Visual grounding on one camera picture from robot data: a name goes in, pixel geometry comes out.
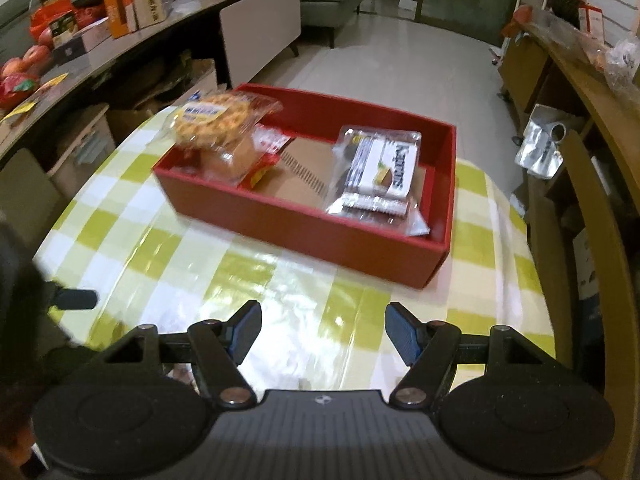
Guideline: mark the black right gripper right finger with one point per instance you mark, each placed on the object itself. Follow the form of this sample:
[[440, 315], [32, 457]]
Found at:
[[429, 350]]

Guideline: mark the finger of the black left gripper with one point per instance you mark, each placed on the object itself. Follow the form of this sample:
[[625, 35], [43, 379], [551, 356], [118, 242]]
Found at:
[[66, 299]]

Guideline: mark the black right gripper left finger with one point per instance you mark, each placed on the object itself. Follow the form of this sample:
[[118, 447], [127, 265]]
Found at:
[[218, 349]]

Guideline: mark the white grey snack bag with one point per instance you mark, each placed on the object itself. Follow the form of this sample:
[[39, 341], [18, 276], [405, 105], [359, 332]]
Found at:
[[415, 224]]

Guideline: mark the brown dried fruit bag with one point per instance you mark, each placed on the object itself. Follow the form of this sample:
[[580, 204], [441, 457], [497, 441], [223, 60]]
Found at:
[[368, 208]]

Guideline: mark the steamed cake clear packet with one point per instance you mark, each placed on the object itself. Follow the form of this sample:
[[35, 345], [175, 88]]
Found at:
[[231, 162]]

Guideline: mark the red Trolli candy bag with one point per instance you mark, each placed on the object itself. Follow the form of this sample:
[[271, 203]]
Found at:
[[259, 170]]

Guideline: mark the waffle cookie clear packet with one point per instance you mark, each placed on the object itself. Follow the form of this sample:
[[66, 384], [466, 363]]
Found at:
[[218, 119]]

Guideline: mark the white Kaprons wafer pack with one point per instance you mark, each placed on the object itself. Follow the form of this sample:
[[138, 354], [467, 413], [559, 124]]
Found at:
[[382, 166]]

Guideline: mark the green white checkered tablecloth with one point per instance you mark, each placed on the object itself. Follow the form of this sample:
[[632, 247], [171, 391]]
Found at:
[[322, 326]]

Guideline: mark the red cardboard box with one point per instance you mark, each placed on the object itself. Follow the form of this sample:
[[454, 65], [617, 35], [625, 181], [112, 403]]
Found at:
[[360, 246]]

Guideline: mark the brown cardboard liner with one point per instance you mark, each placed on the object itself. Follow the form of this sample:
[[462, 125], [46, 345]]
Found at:
[[303, 173]]

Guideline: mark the wooden cabinet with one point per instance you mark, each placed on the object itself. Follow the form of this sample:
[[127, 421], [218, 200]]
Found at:
[[595, 192]]

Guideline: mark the red white snack packet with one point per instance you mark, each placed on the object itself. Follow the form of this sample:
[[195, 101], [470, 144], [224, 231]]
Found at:
[[270, 141]]

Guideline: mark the silver foil bag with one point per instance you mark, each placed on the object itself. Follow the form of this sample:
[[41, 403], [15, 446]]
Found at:
[[539, 153]]

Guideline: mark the red apple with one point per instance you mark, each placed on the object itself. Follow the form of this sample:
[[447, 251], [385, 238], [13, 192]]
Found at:
[[36, 55]]

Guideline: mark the long grey side table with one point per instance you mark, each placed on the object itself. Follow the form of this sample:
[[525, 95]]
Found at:
[[96, 62]]

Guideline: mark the orange carton box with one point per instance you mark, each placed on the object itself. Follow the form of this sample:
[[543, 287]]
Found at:
[[121, 18]]

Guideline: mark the beige carton box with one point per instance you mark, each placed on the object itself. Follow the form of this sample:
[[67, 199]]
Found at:
[[150, 12]]

